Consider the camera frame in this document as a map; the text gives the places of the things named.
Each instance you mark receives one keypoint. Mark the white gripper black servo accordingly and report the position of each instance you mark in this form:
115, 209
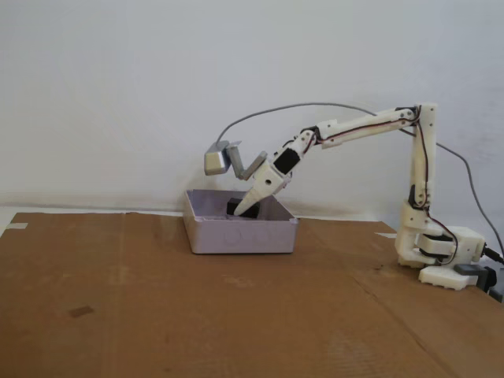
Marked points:
266, 183

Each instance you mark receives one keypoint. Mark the black rectangular block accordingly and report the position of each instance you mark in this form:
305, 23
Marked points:
234, 205

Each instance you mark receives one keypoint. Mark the pale lilac plastic box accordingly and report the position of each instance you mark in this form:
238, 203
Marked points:
240, 238

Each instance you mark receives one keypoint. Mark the brown cardboard sheet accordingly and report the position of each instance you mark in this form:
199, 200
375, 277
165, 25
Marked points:
157, 315

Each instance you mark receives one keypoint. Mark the grey table clamp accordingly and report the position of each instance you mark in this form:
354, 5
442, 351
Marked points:
472, 271

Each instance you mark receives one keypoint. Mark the white tape piece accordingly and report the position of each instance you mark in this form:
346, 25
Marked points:
17, 226

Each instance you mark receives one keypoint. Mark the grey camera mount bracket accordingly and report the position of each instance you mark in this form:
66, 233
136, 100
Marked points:
252, 167

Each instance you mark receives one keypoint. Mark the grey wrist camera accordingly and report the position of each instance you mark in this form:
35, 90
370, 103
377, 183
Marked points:
216, 159

